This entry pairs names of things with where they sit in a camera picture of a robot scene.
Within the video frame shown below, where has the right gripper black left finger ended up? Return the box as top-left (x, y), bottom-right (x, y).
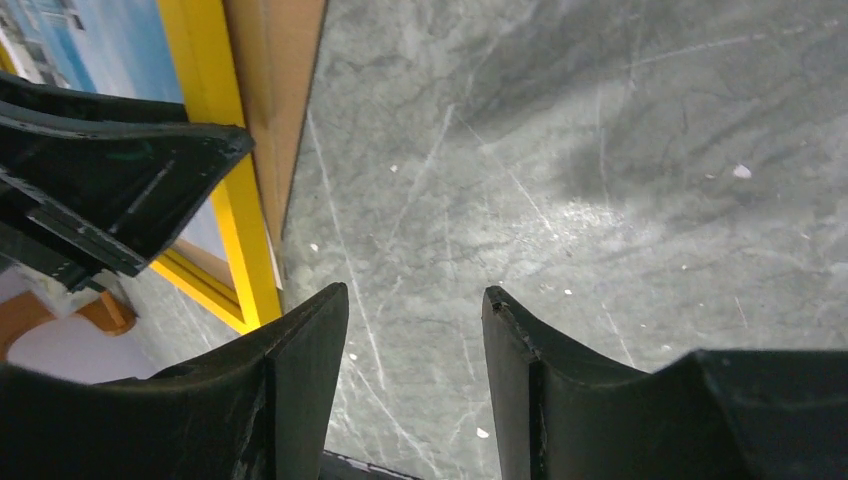
top-left (1, 282), bottom-right (349, 479)

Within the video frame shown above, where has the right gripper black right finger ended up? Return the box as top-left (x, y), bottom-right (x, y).
top-left (482, 286), bottom-right (847, 479)

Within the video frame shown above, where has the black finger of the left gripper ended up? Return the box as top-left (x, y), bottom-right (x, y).
top-left (1, 73), bottom-right (254, 292)

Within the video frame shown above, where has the building and sky photo print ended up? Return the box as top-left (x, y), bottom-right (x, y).
top-left (11, 1), bottom-right (233, 254)

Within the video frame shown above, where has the brown cardboard backing board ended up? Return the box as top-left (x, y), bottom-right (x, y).
top-left (170, 0), bottom-right (331, 290)

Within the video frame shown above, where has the orange wooden shelf rack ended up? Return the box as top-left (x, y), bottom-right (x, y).
top-left (1, 292), bottom-right (137, 362)

